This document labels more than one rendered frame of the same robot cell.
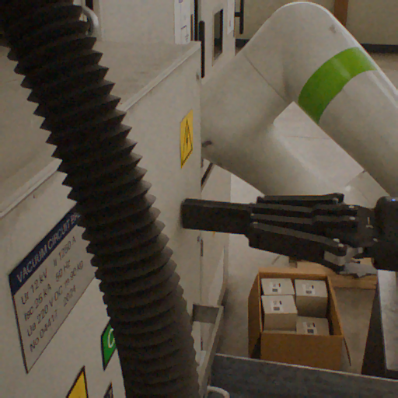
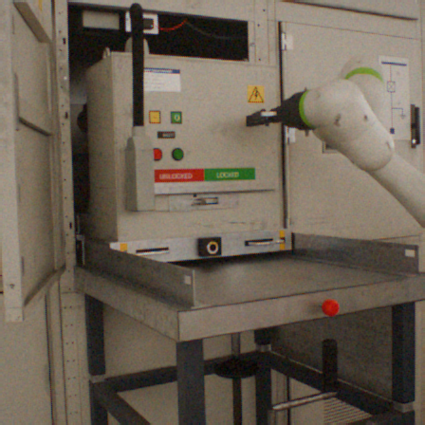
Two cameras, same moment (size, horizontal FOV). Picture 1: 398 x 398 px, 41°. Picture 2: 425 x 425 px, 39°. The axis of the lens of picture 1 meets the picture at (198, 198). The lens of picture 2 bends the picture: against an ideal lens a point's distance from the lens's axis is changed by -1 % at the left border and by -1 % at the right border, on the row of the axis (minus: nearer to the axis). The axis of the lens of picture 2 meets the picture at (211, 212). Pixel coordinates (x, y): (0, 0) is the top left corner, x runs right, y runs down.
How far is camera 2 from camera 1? 141 cm
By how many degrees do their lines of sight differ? 53
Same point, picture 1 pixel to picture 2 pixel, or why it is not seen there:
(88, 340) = (163, 106)
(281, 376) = (316, 243)
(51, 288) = (150, 80)
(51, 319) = (148, 86)
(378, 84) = (360, 78)
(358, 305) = not seen: outside the picture
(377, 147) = not seen: hidden behind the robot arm
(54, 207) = (155, 64)
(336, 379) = (336, 242)
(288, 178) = not seen: hidden behind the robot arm
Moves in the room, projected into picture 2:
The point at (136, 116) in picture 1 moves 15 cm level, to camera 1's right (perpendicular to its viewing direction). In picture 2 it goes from (203, 64) to (242, 54)
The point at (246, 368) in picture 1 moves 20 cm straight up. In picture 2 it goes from (304, 239) to (303, 168)
